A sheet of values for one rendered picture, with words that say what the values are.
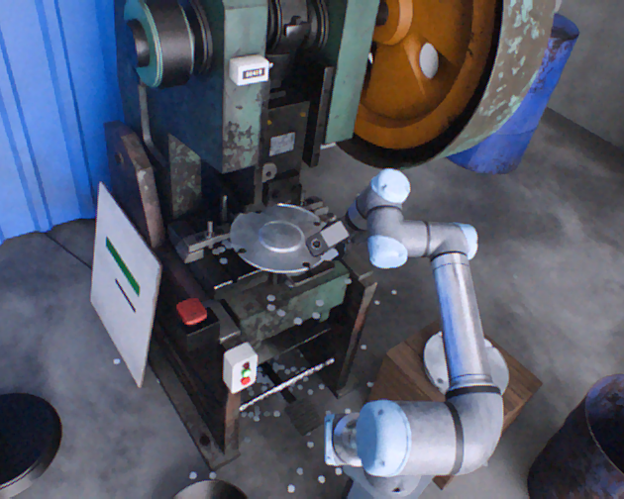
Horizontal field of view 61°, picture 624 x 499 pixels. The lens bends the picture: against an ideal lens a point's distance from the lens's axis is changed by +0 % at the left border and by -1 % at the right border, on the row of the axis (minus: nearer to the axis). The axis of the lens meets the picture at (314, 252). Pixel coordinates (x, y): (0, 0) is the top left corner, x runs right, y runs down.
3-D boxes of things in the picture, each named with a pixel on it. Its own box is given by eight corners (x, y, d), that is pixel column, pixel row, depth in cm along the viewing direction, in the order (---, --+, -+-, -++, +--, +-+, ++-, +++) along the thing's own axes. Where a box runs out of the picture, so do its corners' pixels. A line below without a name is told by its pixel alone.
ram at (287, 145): (307, 199, 148) (322, 102, 128) (261, 215, 140) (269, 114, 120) (273, 166, 157) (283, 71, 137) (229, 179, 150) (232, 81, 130)
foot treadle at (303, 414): (324, 429, 183) (326, 421, 180) (300, 443, 178) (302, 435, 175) (239, 313, 215) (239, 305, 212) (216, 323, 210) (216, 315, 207)
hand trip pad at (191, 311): (209, 333, 136) (209, 313, 131) (187, 342, 133) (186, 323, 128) (196, 314, 140) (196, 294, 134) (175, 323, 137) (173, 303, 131)
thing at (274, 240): (211, 222, 152) (211, 220, 152) (294, 195, 167) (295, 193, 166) (263, 287, 137) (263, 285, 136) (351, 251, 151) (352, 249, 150)
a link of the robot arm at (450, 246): (535, 468, 83) (478, 210, 107) (468, 469, 81) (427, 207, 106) (502, 478, 92) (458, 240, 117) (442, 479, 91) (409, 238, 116)
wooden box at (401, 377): (505, 433, 204) (544, 382, 180) (442, 491, 184) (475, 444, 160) (429, 360, 224) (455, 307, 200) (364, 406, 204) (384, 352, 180)
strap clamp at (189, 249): (237, 245, 158) (239, 218, 151) (184, 263, 149) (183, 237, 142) (227, 233, 161) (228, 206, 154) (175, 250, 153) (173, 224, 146)
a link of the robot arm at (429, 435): (376, 464, 132) (468, 478, 81) (318, 464, 130) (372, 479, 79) (375, 414, 136) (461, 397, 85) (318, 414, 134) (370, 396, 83)
